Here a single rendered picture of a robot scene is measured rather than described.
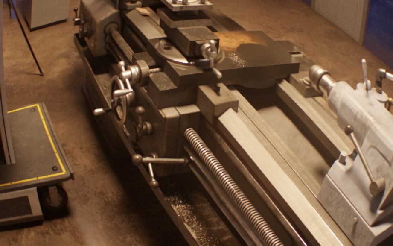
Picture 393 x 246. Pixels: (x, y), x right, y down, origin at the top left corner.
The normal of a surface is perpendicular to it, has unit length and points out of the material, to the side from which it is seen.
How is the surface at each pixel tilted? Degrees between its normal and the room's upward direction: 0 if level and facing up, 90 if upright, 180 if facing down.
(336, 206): 90
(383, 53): 90
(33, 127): 0
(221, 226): 0
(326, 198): 90
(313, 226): 36
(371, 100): 0
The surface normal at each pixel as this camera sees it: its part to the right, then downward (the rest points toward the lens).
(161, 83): 0.09, -0.83
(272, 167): -0.46, -0.58
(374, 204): -0.79, -0.18
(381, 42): -0.90, 0.16
